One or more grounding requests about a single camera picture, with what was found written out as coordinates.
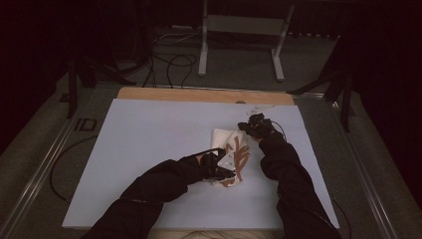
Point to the black stand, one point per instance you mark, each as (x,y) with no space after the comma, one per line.
(345,99)
(71,86)

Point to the light blue board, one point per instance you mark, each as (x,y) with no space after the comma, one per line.
(149,132)

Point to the person's left hand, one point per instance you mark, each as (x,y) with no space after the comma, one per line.
(208,165)

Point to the cream baby bodysuit brown trim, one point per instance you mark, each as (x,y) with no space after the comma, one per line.
(240,146)

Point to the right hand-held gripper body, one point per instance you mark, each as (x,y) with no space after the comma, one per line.
(258,121)

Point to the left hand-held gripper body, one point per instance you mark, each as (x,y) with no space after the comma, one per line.
(228,161)

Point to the person's right hand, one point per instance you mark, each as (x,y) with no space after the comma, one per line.
(265,131)

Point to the aluminium floor rail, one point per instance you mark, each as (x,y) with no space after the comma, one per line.
(40,172)
(361,172)

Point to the dark round table grommet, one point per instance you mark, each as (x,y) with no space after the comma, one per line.
(240,102)

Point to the white metal stand frame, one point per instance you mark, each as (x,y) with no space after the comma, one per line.
(245,25)

